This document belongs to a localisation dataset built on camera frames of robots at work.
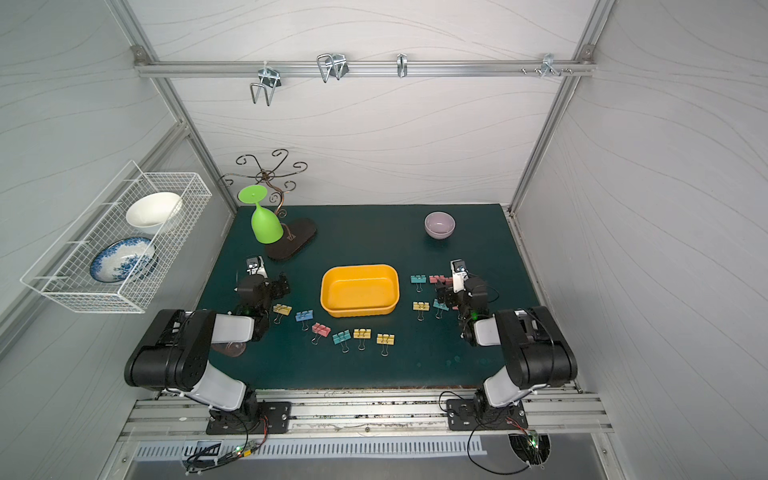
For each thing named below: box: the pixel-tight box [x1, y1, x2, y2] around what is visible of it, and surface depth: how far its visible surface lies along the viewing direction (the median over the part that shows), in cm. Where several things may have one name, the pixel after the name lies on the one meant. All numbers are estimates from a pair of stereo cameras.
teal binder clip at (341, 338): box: [332, 329, 351, 354], surface depth 88 cm
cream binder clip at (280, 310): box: [272, 304, 292, 324], surface depth 93 cm
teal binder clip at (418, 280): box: [410, 274, 427, 293], surface depth 100 cm
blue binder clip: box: [295, 310, 314, 331], surface depth 92 cm
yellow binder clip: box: [412, 301, 430, 321], surface depth 95 cm
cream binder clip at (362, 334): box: [353, 328, 372, 351], surface depth 88 cm
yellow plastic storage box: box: [320, 264, 400, 317], surface depth 97 cm
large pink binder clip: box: [311, 322, 332, 345], surface depth 89 cm
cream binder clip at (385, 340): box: [376, 333, 395, 357], surface depth 86 cm
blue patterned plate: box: [90, 237, 158, 283], surface depth 65 cm
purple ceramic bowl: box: [424, 211, 456, 240], surface depth 113 cm
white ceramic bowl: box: [126, 192, 183, 235], surface depth 73 cm
